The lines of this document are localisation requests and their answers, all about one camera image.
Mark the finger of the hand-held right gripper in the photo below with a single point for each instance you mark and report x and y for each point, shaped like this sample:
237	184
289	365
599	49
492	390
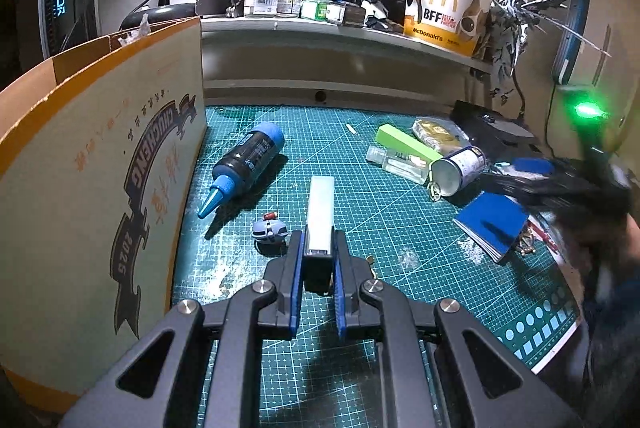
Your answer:
515	193
530	166

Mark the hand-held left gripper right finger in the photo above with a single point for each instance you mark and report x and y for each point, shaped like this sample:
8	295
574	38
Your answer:
341	278

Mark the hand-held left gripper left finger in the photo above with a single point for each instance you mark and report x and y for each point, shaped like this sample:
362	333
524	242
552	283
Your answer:
298	268

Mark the grey black rectangular device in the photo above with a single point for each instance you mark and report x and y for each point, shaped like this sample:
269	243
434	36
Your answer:
320	218

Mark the blue notebook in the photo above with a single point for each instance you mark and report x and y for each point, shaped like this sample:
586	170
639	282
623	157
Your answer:
492	220

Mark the blue grey model robot head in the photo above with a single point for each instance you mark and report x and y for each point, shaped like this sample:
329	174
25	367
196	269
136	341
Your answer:
268	233

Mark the red white printed paper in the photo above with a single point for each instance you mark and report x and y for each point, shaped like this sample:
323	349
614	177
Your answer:
545	233

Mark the black flat box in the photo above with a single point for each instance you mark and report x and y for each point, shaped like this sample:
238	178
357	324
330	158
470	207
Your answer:
492	125

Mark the small white blue can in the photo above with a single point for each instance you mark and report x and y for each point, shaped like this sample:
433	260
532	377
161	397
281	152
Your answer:
457	170

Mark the light green stapler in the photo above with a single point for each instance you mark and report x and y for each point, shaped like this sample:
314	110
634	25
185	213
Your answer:
405	141

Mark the black bottle with blue nozzle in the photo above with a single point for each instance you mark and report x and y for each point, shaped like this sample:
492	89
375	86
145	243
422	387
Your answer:
247	157

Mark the green cutting mat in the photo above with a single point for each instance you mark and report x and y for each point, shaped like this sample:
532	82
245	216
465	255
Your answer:
350	147

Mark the silver winged robot model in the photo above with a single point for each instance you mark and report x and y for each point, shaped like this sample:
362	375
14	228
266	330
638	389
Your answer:
510	27

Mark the small white stick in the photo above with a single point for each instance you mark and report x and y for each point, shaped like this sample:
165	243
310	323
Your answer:
351	130

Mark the white yellow paper bucket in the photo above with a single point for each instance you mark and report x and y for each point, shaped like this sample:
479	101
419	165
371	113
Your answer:
450	2

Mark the printed cardboard box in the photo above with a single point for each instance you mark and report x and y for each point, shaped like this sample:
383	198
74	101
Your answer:
90	167

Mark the dark small box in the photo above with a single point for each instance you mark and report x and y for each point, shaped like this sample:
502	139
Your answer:
354	15

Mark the white shelf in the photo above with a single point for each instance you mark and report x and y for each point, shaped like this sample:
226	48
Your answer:
310	30

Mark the clear plastic wrap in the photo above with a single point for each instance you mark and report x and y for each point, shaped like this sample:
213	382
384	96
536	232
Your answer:
134	27

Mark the blue black wall device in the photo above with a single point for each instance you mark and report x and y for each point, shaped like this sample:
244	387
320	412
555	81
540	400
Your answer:
570	32

